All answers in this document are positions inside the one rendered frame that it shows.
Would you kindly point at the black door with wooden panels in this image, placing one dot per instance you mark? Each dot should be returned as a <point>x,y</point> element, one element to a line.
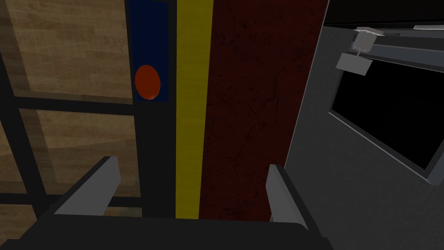
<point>152,139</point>

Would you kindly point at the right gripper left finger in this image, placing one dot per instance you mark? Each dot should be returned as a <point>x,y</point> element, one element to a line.
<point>90,194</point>

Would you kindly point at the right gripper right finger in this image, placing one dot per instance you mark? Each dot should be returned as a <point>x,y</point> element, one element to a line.
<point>282,203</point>

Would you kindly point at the orange ball door knob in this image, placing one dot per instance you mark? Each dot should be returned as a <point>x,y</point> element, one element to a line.
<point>147,82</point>

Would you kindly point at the grey window latch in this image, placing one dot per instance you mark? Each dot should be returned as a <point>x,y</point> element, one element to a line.
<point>359,52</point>

